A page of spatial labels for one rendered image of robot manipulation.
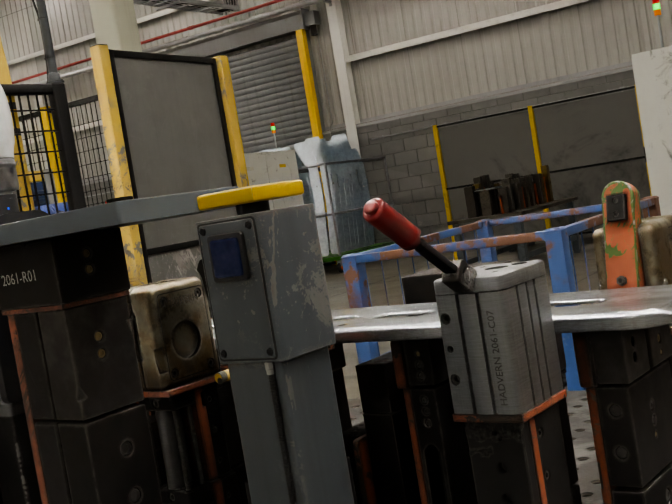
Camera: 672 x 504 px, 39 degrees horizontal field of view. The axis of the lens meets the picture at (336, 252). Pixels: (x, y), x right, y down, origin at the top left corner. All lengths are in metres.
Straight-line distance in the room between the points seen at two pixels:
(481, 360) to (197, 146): 4.15
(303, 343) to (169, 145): 4.01
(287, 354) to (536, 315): 0.23
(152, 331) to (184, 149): 3.76
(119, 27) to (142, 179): 4.80
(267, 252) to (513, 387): 0.23
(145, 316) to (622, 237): 0.53
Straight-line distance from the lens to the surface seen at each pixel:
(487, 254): 4.31
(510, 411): 0.79
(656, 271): 1.08
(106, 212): 0.76
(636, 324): 0.86
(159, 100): 4.72
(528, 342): 0.81
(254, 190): 0.70
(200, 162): 4.88
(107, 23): 9.29
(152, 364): 1.07
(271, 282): 0.70
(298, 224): 0.73
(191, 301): 1.09
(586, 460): 1.49
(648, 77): 9.04
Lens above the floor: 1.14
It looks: 3 degrees down
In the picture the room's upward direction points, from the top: 9 degrees counter-clockwise
